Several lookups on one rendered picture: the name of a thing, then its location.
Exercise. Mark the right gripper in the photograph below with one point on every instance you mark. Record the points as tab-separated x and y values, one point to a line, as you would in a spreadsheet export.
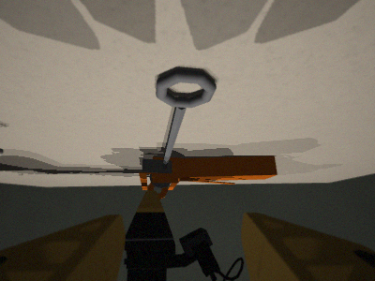
149	225

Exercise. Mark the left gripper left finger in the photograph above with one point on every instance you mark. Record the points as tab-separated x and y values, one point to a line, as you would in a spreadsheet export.
90	251

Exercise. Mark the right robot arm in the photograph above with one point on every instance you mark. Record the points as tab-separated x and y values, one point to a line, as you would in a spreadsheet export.
195	246

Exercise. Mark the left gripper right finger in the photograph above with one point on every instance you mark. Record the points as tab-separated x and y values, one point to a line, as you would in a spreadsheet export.
277	250

